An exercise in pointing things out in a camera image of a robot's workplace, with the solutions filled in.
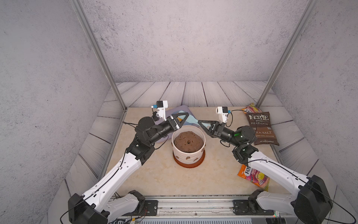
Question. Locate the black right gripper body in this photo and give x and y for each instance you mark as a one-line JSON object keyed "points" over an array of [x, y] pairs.
{"points": [[222, 132]]}

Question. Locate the blue plate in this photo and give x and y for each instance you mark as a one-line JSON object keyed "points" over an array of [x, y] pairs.
{"points": [[191, 121]]}

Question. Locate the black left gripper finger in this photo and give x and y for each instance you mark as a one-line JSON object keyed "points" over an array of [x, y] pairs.
{"points": [[182, 116], [179, 124]]}

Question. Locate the orange pink snack packet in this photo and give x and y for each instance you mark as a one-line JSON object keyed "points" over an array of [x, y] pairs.
{"points": [[251, 109]]}

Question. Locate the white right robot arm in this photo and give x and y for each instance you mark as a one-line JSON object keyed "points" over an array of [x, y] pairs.
{"points": [[308, 197]]}

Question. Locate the brown Kettle chips bag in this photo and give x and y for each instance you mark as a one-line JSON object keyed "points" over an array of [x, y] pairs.
{"points": [[264, 133]]}

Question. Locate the terracotta saucer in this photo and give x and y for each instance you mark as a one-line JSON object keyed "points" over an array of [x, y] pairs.
{"points": [[190, 166]]}

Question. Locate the brown soil in pot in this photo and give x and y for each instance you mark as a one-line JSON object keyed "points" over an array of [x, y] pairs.
{"points": [[188, 142]]}

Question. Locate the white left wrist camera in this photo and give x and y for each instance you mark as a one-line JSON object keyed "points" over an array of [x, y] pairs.
{"points": [[159, 110]]}

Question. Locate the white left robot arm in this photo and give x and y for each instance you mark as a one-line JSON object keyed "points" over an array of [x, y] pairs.
{"points": [[95, 205]]}

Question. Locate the lavender plastic tray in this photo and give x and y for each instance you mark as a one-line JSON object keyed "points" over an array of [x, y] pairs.
{"points": [[179, 109]]}

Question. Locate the aluminium frame post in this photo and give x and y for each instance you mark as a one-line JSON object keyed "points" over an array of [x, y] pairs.
{"points": [[307, 14], [96, 48]]}

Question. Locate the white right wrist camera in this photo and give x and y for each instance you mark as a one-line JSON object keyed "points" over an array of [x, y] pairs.
{"points": [[222, 112]]}

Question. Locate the right aluminium frame post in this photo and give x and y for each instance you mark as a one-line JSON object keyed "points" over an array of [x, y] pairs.
{"points": [[307, 14]]}

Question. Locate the orange candy packet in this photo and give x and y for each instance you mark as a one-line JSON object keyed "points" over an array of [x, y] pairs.
{"points": [[254, 176]]}

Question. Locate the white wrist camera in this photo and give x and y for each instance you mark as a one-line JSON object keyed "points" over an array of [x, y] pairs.
{"points": [[159, 110], [222, 112]]}

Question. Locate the left aluminium frame post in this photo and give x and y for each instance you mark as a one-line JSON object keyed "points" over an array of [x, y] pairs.
{"points": [[96, 48]]}

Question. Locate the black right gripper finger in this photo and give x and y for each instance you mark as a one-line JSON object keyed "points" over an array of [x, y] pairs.
{"points": [[207, 128], [213, 122]]}

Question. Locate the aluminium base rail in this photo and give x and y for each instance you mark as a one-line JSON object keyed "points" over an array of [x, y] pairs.
{"points": [[205, 210]]}

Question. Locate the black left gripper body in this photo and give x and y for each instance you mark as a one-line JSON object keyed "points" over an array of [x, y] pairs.
{"points": [[166, 127]]}

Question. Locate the white ceramic pot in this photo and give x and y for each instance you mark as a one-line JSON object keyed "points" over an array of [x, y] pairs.
{"points": [[188, 158]]}

